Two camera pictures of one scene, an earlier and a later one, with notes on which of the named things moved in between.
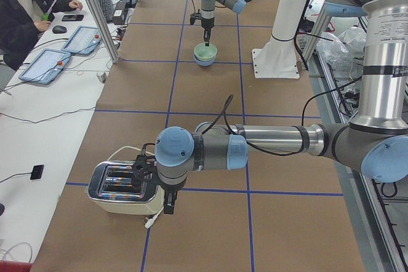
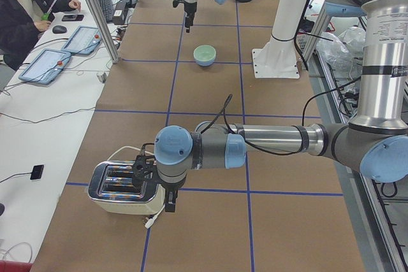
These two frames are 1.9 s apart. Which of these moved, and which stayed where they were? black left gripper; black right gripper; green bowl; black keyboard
Moved: black right gripper
Stayed: green bowl; black left gripper; black keyboard
